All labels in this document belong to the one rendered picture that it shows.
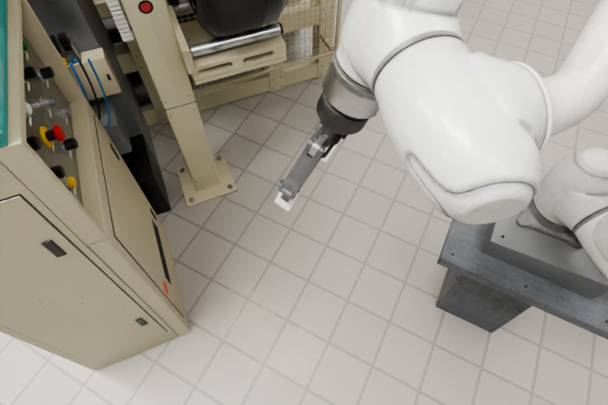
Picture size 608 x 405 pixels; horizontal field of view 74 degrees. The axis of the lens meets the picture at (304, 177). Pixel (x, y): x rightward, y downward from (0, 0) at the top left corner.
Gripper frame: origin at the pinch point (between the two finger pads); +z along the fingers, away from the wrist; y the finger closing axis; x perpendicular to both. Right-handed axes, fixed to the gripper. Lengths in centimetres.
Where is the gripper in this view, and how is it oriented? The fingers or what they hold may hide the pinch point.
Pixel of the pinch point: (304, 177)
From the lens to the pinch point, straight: 70.7
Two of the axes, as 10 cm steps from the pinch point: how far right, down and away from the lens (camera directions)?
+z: -3.1, 5.4, 7.8
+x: -8.1, -5.8, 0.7
